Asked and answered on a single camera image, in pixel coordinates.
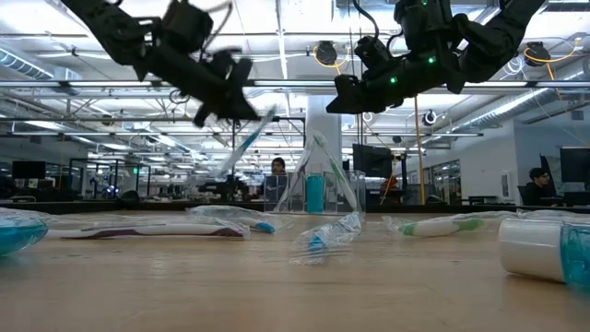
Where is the black aluminium table frame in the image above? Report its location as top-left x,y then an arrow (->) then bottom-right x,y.
0,198 -> 590,217

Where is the person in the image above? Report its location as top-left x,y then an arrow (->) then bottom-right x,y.
269,156 -> 288,204
520,166 -> 561,208

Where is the silver ventilation duct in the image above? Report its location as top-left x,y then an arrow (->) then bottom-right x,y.
0,45 -> 84,84

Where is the horizontal light bar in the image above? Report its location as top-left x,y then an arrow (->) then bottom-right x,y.
0,78 -> 590,89

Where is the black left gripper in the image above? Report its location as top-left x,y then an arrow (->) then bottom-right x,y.
136,41 -> 262,129

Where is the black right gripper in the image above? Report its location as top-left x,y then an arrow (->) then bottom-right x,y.
325,50 -> 465,115

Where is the purple toothbrush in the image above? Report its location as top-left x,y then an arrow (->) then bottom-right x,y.
45,215 -> 252,241

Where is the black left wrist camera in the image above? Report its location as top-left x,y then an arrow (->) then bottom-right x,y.
160,0 -> 215,54

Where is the clear acrylic organizer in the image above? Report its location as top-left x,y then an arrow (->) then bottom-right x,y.
263,170 -> 368,215

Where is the black monitor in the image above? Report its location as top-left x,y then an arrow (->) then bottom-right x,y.
352,143 -> 395,180
11,160 -> 47,181
560,147 -> 590,184

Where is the white building column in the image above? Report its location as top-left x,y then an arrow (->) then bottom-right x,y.
305,94 -> 343,175

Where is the black gantry frame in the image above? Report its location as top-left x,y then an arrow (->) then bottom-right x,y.
230,114 -> 308,204

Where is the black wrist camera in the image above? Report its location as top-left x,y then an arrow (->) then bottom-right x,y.
160,0 -> 215,54
353,35 -> 394,70

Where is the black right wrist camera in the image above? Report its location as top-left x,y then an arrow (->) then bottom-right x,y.
353,35 -> 394,70

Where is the black workstation frame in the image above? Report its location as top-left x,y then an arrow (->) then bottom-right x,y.
68,158 -> 152,200

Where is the orange toothbrush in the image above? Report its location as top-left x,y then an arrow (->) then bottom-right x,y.
515,207 -> 590,223

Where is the black ceiling cable reel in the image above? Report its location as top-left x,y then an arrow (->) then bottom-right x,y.
524,41 -> 553,68
315,41 -> 340,67

